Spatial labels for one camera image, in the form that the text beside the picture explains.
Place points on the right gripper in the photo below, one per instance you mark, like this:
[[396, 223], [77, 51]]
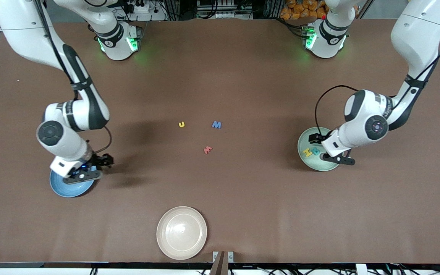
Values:
[[101, 160]]

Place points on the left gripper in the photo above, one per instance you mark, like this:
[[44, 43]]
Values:
[[318, 138]]

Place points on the teal foam letter R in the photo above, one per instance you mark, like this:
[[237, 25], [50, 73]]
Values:
[[315, 151]]

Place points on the yellow foam letter H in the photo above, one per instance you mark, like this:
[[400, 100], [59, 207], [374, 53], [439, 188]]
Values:
[[307, 152]]

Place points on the pink foam letter w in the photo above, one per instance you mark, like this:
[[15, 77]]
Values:
[[207, 150]]

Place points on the blue foam letter M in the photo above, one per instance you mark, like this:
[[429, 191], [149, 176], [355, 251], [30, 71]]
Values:
[[216, 125]]

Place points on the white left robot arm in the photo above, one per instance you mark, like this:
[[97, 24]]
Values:
[[418, 34]]

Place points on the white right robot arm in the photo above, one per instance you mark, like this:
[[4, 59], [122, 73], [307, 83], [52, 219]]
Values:
[[21, 30]]

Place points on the green plate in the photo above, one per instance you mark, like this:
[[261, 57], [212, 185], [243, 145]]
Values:
[[311, 164]]

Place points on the blue plate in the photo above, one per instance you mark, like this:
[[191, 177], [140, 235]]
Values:
[[67, 190]]

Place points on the beige plate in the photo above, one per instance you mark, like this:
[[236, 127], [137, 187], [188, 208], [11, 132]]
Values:
[[181, 233]]

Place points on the black base connector box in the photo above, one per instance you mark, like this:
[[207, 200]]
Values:
[[138, 34], [306, 30]]

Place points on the orange bag pile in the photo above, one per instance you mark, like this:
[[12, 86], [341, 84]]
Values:
[[300, 9]]

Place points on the white power strip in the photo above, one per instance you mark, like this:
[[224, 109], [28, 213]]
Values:
[[145, 9]]

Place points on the grey equipment box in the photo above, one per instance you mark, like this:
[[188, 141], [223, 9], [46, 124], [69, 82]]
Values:
[[224, 13]]

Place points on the metal table edge bracket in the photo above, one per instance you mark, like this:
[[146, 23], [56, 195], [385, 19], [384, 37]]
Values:
[[223, 259]]

